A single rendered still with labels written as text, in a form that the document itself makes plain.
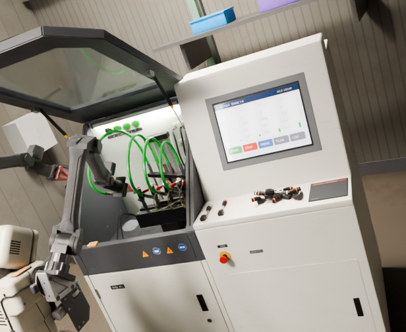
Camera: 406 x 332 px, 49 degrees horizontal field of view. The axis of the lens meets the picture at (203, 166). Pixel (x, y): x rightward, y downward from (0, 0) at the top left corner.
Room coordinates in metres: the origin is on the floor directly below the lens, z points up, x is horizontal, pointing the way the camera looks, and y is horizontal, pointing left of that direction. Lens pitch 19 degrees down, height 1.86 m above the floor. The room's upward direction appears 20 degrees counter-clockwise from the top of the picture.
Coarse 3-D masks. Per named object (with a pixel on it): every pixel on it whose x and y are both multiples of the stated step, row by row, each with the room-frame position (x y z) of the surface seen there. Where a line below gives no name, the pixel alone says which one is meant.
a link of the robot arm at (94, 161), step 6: (96, 144) 1.67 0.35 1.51; (96, 150) 1.69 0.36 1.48; (90, 156) 1.73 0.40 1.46; (96, 156) 1.77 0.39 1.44; (90, 162) 1.78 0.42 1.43; (96, 162) 1.78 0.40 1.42; (102, 162) 1.87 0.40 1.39; (90, 168) 1.83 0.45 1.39; (96, 168) 1.82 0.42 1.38; (102, 168) 1.87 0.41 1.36; (96, 174) 1.87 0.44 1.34; (102, 174) 1.88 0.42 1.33; (108, 174) 1.94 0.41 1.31; (96, 180) 1.94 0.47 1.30; (102, 180) 1.93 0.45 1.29; (108, 180) 1.95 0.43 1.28
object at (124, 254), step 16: (112, 240) 2.04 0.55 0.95; (128, 240) 1.97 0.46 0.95; (144, 240) 1.93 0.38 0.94; (160, 240) 1.90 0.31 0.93; (176, 240) 1.86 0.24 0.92; (80, 256) 2.08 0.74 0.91; (96, 256) 2.05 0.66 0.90; (112, 256) 2.01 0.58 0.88; (128, 256) 1.98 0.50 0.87; (160, 256) 1.91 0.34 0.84; (176, 256) 1.88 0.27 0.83; (192, 256) 1.84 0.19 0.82; (96, 272) 2.06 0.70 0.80
